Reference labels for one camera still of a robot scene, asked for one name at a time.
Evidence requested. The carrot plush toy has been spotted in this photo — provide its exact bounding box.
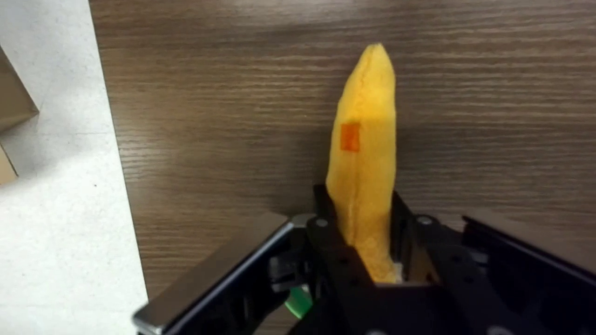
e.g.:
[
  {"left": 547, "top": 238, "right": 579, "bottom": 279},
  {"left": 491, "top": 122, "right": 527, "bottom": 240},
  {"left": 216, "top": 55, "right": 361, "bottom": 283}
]
[{"left": 283, "top": 41, "right": 406, "bottom": 322}]

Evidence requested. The brown cardboard box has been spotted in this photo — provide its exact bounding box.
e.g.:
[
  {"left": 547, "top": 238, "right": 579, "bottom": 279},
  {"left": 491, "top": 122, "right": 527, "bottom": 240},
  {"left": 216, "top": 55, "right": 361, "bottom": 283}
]
[{"left": 0, "top": 46, "right": 41, "bottom": 134}]

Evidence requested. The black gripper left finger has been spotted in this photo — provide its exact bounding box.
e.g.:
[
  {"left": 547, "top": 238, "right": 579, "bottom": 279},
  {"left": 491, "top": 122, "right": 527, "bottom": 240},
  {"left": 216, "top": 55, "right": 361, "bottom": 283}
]
[{"left": 301, "top": 182, "right": 379, "bottom": 335}]

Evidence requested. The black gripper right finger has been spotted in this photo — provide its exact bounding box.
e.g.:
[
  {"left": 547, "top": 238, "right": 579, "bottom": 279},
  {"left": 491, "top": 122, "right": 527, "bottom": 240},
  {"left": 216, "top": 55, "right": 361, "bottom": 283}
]
[{"left": 389, "top": 189, "right": 519, "bottom": 335}]

